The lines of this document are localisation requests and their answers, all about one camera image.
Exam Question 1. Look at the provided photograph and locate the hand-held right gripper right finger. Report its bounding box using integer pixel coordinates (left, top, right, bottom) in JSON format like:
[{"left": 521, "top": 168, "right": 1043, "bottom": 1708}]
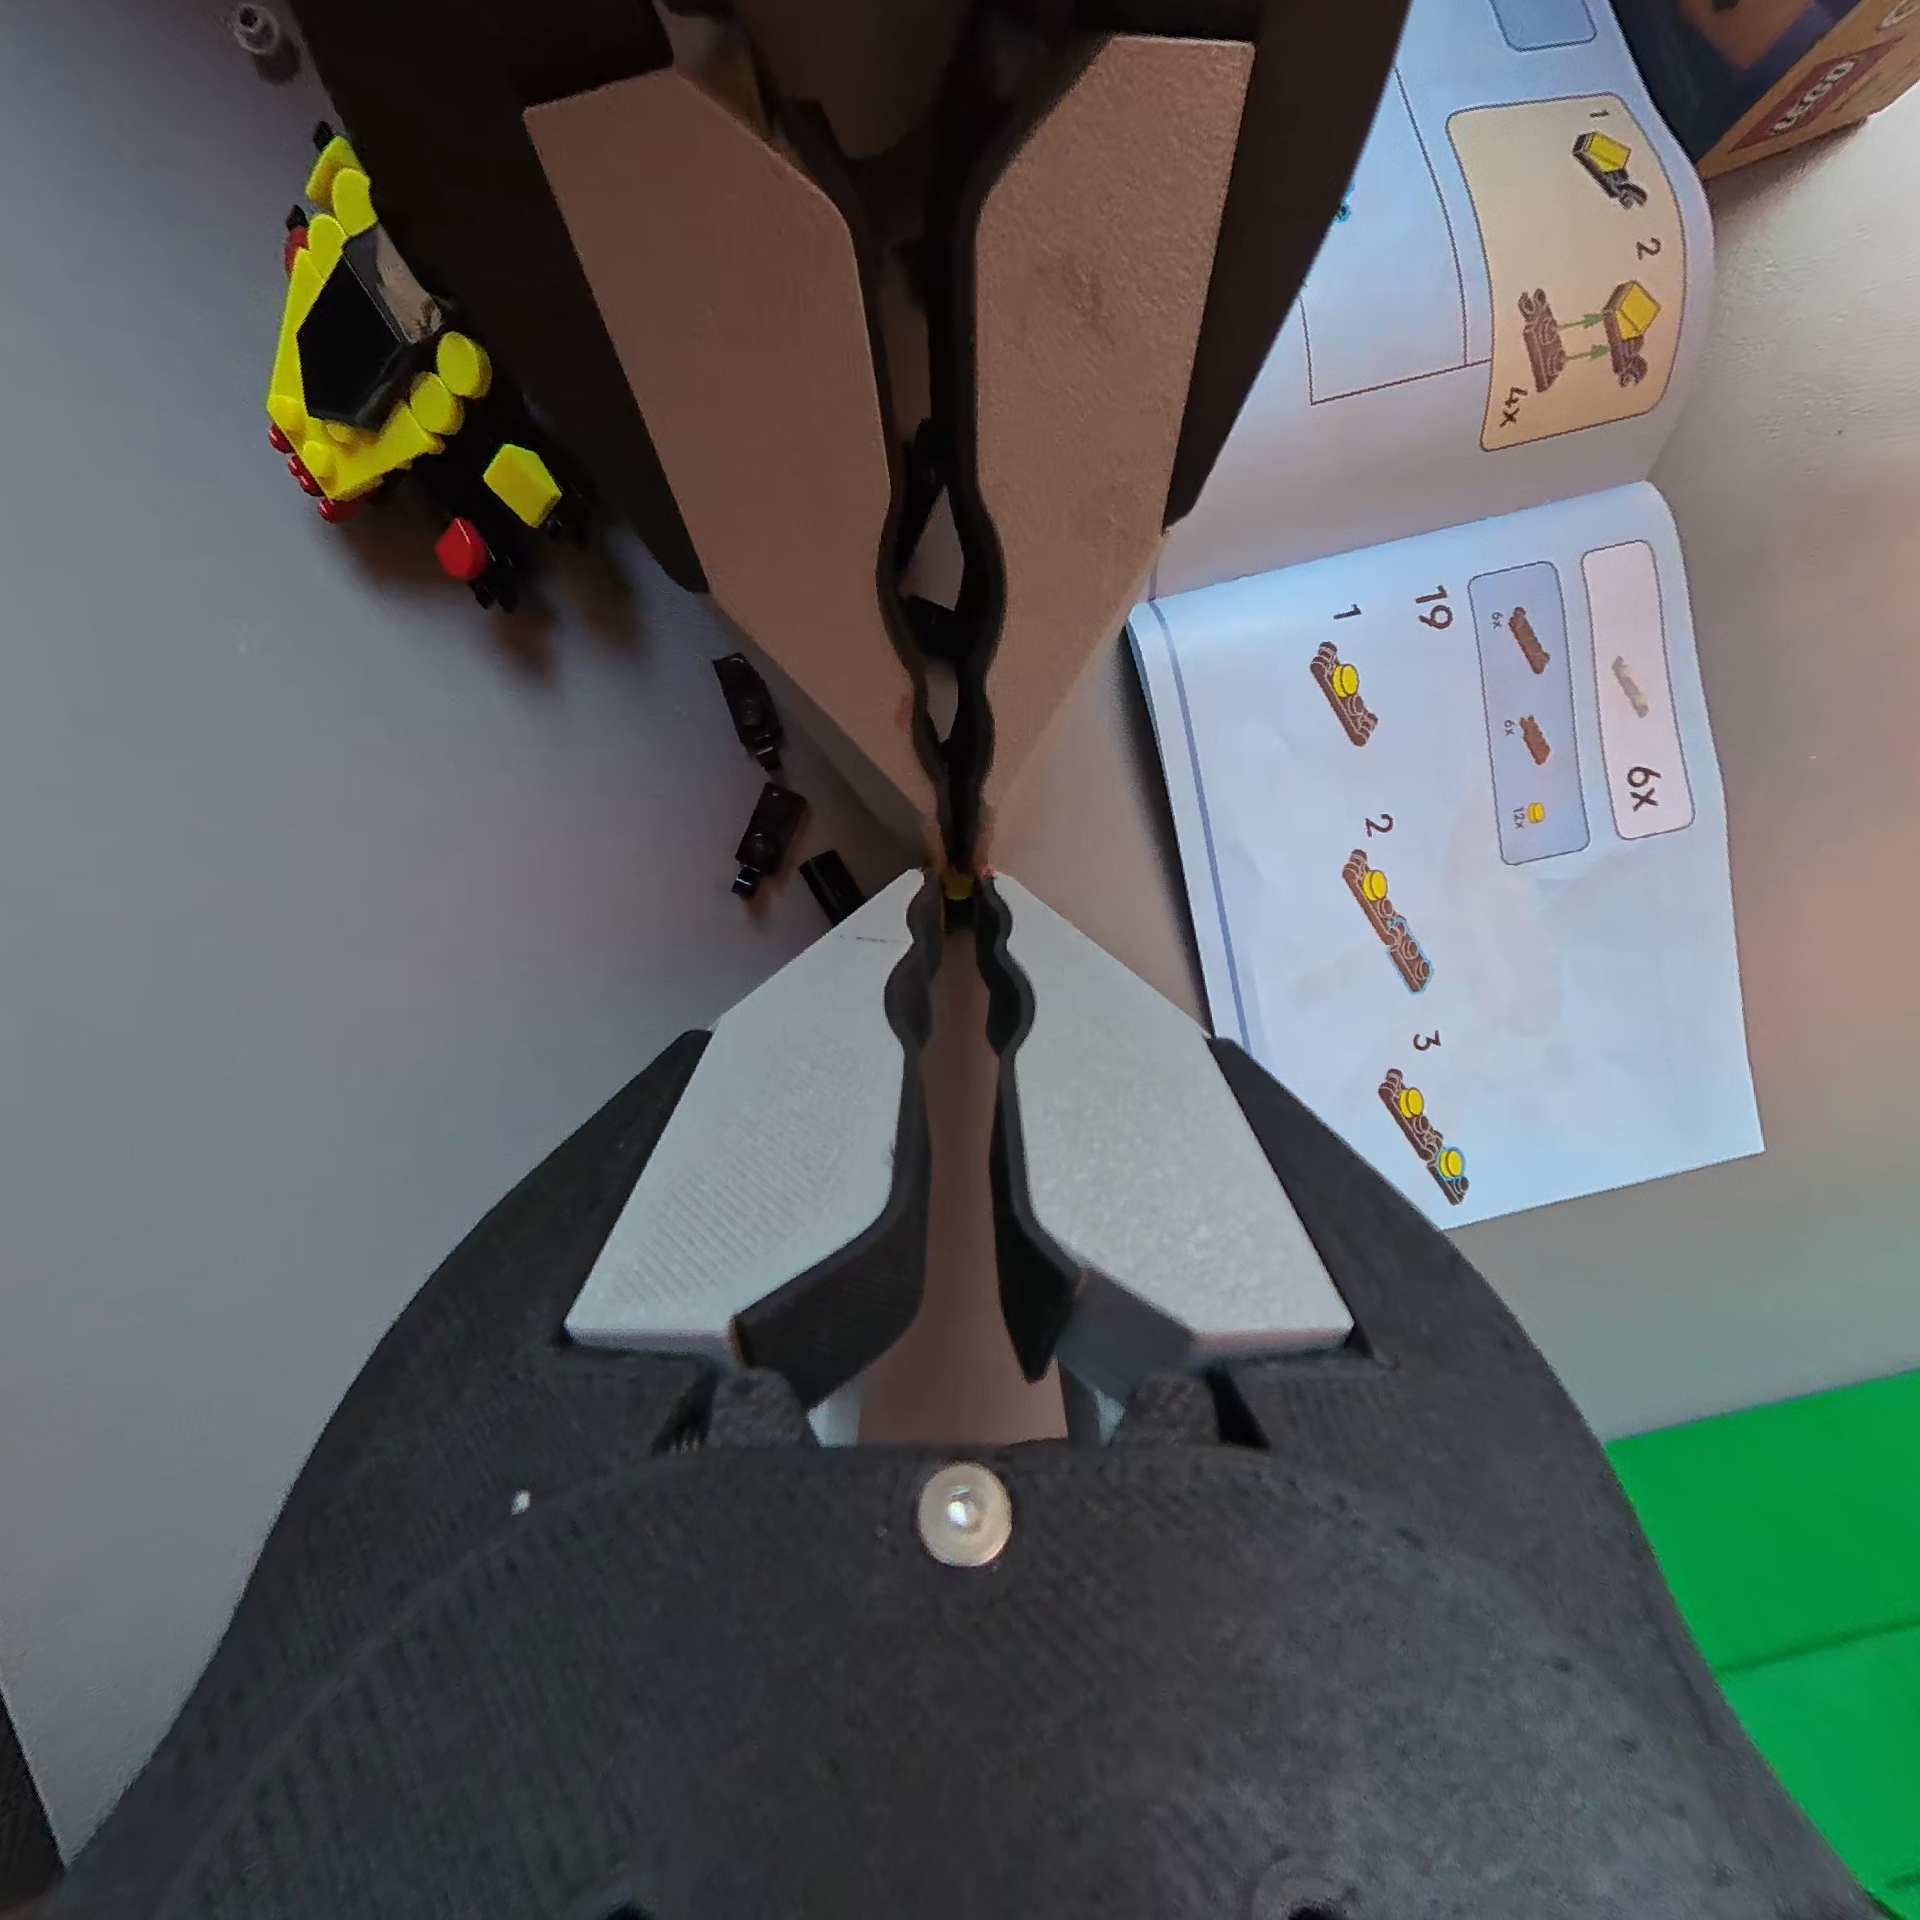
[{"left": 972, "top": 870, "right": 1356, "bottom": 1397}]

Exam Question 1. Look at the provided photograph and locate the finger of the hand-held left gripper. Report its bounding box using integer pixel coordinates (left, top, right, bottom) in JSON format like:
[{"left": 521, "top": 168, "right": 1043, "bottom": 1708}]
[
  {"left": 527, "top": 67, "right": 963, "bottom": 869},
  {"left": 929, "top": 31, "right": 1255, "bottom": 869}
]

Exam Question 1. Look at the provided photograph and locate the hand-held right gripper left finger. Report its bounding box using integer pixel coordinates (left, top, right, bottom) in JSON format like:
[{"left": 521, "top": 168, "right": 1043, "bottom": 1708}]
[{"left": 566, "top": 865, "right": 945, "bottom": 1420}]

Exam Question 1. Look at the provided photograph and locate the lego instruction booklet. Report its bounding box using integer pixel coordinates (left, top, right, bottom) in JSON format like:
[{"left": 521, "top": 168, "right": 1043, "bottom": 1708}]
[{"left": 1124, "top": 0, "right": 1769, "bottom": 1233}]

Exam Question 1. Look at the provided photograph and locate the yellow black lego model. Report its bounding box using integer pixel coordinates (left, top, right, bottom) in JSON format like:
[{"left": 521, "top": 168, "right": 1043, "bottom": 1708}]
[{"left": 265, "top": 128, "right": 590, "bottom": 614}]

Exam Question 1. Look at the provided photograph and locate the group of black lego plates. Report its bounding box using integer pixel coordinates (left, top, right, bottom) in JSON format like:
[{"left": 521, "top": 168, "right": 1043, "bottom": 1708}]
[{"left": 712, "top": 651, "right": 859, "bottom": 920}]

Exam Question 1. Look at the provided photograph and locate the lego set cardboard box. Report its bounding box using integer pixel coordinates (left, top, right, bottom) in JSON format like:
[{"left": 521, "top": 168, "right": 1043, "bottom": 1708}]
[{"left": 1612, "top": 0, "right": 1920, "bottom": 182}]

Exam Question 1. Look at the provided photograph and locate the green board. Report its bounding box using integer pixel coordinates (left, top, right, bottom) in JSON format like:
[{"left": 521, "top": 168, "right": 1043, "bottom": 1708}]
[{"left": 1602, "top": 1372, "right": 1920, "bottom": 1920}]

